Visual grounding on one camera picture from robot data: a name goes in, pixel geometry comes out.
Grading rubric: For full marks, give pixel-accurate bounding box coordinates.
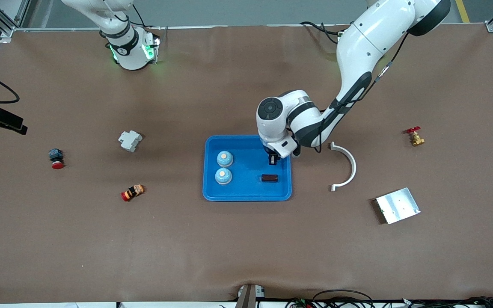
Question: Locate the blue plastic tray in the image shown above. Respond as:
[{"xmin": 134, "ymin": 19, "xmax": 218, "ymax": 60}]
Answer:
[{"xmin": 202, "ymin": 135, "xmax": 293, "ymax": 202}]

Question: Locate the red emergency stop, dark body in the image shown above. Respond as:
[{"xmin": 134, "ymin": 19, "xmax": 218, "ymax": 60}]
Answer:
[{"xmin": 48, "ymin": 148, "xmax": 65, "ymax": 170}]

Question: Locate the white semicircular pipe clamp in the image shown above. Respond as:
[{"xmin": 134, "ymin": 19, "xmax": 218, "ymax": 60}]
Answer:
[{"xmin": 330, "ymin": 142, "xmax": 357, "ymax": 192}]

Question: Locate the brown table mat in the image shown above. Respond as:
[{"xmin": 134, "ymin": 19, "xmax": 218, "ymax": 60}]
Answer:
[{"xmin": 0, "ymin": 24, "xmax": 493, "ymax": 305}]

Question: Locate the white circuit breaker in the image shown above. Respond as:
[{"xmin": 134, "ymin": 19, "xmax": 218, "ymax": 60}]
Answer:
[{"xmin": 118, "ymin": 130, "xmax": 143, "ymax": 153}]

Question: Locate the silver metal plate module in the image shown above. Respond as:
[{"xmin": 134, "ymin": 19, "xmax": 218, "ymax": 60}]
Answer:
[{"xmin": 375, "ymin": 187, "xmax": 421, "ymax": 225}]

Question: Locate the red emergency stop, orange body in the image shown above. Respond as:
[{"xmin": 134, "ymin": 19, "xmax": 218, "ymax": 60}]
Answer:
[{"xmin": 121, "ymin": 184, "xmax": 146, "ymax": 202}]

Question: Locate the black arm base cable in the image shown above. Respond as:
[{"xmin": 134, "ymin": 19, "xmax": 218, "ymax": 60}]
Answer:
[{"xmin": 300, "ymin": 21, "xmax": 342, "ymax": 43}]

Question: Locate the silver table edge rail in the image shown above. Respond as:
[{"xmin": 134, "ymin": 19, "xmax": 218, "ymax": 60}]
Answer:
[{"xmin": 13, "ymin": 25, "xmax": 350, "ymax": 31}]

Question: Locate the brass valve red handle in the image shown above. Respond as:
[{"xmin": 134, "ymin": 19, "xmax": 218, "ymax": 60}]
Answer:
[{"xmin": 406, "ymin": 126, "xmax": 425, "ymax": 147}]

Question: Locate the black cable bundle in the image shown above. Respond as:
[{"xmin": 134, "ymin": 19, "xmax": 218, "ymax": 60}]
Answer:
[
  {"xmin": 284, "ymin": 290, "xmax": 375, "ymax": 308},
  {"xmin": 401, "ymin": 296, "xmax": 493, "ymax": 308}
]

